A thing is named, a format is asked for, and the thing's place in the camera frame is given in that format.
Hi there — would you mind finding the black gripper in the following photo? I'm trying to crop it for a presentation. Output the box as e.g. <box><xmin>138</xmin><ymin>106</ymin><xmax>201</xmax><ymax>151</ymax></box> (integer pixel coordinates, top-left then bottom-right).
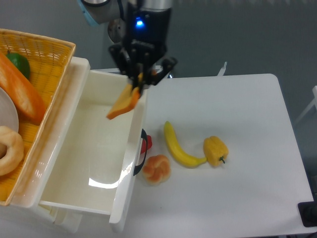
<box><xmin>109</xmin><ymin>7</ymin><xmax>177</xmax><ymax>94</ymax></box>

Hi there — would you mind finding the orange bread slice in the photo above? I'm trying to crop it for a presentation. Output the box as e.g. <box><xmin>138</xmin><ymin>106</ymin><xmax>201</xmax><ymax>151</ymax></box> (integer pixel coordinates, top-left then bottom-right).
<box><xmin>106</xmin><ymin>74</ymin><xmax>142</xmax><ymax>120</ymax></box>

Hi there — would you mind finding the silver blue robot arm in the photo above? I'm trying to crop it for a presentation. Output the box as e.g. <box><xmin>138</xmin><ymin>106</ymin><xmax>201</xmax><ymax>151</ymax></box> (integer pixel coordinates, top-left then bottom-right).
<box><xmin>77</xmin><ymin>0</ymin><xmax>177</xmax><ymax>93</ymax></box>

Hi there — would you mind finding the round bread roll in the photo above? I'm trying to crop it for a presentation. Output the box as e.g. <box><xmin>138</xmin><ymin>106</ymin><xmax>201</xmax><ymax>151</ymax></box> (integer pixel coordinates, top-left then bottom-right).
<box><xmin>142</xmin><ymin>154</ymin><xmax>171</xmax><ymax>186</ymax></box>

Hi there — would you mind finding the white open upper drawer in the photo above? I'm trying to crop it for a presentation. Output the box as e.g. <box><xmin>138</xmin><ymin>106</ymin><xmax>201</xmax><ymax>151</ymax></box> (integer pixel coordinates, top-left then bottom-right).
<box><xmin>40</xmin><ymin>70</ymin><xmax>147</xmax><ymax>232</ymax></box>

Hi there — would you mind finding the white drawer cabinet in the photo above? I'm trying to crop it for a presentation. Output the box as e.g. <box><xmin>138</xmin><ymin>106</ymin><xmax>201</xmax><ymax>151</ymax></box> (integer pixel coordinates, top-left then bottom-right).
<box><xmin>0</xmin><ymin>57</ymin><xmax>90</xmax><ymax>233</ymax></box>

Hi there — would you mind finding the red pepper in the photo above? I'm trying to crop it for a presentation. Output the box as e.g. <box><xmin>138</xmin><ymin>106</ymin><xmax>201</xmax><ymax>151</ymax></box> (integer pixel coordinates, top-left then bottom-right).
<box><xmin>140</xmin><ymin>135</ymin><xmax>153</xmax><ymax>154</ymax></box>

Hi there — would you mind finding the yellow wicker basket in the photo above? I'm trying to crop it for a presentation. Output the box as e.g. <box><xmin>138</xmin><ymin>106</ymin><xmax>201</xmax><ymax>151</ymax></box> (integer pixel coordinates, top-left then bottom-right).
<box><xmin>0</xmin><ymin>29</ymin><xmax>76</xmax><ymax>206</ymax></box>

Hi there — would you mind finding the yellow banana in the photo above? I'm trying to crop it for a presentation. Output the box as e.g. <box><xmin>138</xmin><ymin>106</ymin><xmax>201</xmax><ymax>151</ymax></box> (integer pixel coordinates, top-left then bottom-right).
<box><xmin>163</xmin><ymin>121</ymin><xmax>207</xmax><ymax>169</ymax></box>

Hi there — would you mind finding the yellow bell pepper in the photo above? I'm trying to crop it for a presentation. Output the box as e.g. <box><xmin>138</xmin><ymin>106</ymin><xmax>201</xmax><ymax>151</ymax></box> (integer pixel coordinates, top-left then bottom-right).
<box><xmin>203</xmin><ymin>136</ymin><xmax>229</xmax><ymax>167</ymax></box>

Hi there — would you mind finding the orange baguette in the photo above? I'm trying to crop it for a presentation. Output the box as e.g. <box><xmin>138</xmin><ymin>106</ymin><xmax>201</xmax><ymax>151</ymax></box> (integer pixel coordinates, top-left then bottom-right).
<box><xmin>0</xmin><ymin>53</ymin><xmax>47</xmax><ymax>125</ymax></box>

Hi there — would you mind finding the green avocado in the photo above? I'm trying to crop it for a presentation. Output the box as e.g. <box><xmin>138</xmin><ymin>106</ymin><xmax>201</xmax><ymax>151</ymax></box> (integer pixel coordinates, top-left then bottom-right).
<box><xmin>6</xmin><ymin>51</ymin><xmax>31</xmax><ymax>80</ymax></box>

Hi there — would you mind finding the white plate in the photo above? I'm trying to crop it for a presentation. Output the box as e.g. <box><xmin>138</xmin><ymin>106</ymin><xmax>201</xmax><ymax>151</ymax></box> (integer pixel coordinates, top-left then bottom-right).
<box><xmin>0</xmin><ymin>88</ymin><xmax>19</xmax><ymax>132</ymax></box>

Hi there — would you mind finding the beige bagel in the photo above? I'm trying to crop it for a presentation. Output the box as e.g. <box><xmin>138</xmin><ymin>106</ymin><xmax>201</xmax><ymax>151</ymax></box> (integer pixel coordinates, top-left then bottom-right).
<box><xmin>0</xmin><ymin>126</ymin><xmax>24</xmax><ymax>176</ymax></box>

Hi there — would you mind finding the white chair part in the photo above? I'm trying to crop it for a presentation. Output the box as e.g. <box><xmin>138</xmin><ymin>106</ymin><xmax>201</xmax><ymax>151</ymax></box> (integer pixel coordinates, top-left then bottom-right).
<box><xmin>294</xmin><ymin>86</ymin><xmax>317</xmax><ymax>125</ymax></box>

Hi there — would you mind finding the black device at edge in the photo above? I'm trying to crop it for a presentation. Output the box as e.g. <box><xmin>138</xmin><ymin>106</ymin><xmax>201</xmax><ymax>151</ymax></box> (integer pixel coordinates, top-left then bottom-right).
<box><xmin>298</xmin><ymin>201</ymin><xmax>317</xmax><ymax>228</ymax></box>

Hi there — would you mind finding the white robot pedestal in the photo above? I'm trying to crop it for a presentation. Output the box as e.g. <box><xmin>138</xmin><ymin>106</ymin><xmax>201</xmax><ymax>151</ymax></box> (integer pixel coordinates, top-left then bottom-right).
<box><xmin>107</xmin><ymin>18</ymin><xmax>126</xmax><ymax>45</ymax></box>

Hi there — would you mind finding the black drawer handle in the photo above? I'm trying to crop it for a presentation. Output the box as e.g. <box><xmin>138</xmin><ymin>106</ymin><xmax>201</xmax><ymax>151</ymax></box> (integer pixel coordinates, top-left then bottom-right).
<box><xmin>133</xmin><ymin>129</ymin><xmax>147</xmax><ymax>176</ymax></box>

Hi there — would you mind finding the white table frame bracket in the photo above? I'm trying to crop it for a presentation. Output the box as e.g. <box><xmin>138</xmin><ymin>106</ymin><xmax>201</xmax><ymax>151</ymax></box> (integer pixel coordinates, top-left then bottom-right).
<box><xmin>217</xmin><ymin>61</ymin><xmax>227</xmax><ymax>76</ymax></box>

